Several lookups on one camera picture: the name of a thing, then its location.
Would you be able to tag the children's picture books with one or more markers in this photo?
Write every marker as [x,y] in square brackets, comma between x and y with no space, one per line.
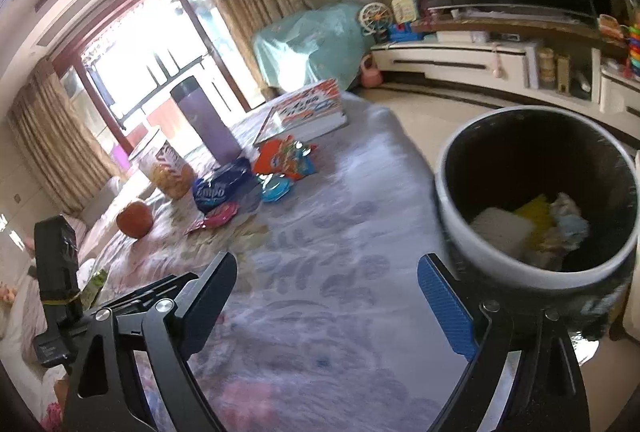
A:
[308,113]

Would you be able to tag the red apple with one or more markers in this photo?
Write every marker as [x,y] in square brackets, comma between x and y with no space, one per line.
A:
[135,220]

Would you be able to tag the colourful stacking ring toy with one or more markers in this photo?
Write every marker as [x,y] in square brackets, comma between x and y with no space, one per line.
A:
[633,43]

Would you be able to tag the toy ferris wheel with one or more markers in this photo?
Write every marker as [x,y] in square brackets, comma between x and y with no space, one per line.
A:
[375,18]

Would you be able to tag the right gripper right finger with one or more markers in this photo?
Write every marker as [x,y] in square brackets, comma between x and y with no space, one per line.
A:
[484,326]

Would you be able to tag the teal covered armchair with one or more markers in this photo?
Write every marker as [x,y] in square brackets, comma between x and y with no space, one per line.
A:
[311,46]

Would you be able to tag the teal brush-shaped package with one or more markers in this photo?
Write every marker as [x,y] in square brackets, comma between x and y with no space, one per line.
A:
[275,187]

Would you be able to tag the toy cash register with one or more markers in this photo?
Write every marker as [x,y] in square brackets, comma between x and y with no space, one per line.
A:
[405,11]

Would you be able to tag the purple thermos bottle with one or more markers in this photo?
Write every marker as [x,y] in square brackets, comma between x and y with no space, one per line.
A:
[204,119]

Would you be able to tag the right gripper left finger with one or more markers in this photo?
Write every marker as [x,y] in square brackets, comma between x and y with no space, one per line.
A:
[168,321]

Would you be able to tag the white TV cabinet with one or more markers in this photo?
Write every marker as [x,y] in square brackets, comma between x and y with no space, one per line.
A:
[557,63]

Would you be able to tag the orange snack wrapper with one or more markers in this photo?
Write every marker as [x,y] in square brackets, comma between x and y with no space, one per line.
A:
[287,156]

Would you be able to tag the beige curtain left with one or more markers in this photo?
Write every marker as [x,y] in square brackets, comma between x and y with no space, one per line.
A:
[66,159]

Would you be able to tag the clear snack jar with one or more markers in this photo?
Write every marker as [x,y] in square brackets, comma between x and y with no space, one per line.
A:
[165,168]

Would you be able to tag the black white trash bin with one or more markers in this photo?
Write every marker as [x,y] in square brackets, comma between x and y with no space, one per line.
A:
[541,206]

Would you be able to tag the green small carton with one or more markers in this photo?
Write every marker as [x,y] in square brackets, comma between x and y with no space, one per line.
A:
[92,289]

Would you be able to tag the pink candy wrapper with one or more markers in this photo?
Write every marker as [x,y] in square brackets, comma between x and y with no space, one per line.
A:
[216,218]

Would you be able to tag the blue snack bag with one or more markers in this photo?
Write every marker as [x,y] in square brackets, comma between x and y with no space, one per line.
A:
[225,184]

